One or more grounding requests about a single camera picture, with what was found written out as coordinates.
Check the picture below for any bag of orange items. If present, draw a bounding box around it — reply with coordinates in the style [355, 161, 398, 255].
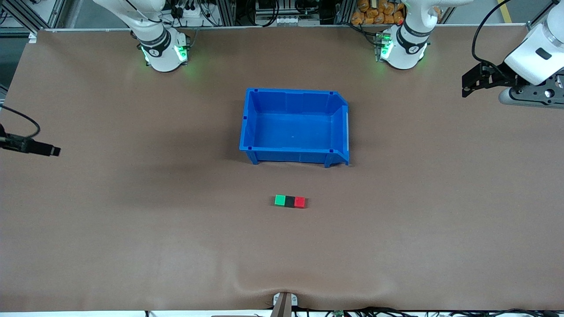
[351, 0, 407, 26]

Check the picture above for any blue plastic storage bin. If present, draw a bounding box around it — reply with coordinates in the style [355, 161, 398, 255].
[239, 88, 350, 168]

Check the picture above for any white power strip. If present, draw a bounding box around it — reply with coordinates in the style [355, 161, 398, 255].
[173, 0, 211, 28]

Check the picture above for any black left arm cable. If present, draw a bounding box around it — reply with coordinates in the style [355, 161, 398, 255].
[471, 0, 514, 69]

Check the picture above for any grey electronics box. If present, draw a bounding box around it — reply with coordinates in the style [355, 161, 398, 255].
[255, 0, 321, 28]

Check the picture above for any grey table edge clamp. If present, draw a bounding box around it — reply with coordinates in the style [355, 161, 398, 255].
[271, 292, 299, 317]

